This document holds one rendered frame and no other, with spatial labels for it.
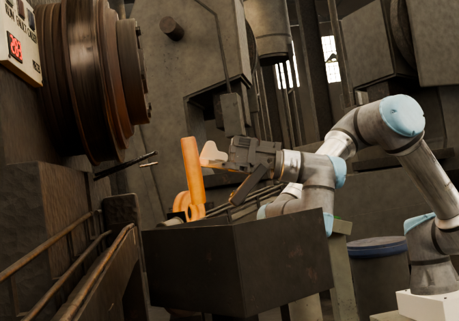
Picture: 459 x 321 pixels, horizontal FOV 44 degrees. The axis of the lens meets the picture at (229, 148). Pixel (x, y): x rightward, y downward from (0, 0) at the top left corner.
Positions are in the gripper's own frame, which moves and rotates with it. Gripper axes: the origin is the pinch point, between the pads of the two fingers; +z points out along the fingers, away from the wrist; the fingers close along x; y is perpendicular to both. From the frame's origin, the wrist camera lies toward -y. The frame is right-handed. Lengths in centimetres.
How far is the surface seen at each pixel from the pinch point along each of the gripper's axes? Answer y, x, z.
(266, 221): -9.1, 42.6, -12.1
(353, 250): -26, -120, -78
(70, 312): -22, 61, 13
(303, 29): 296, -864, -178
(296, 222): -8.8, 38.8, -17.7
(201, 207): -13, -71, -6
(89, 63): 19.1, 1.5, 26.1
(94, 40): 24.2, 2.3, 25.5
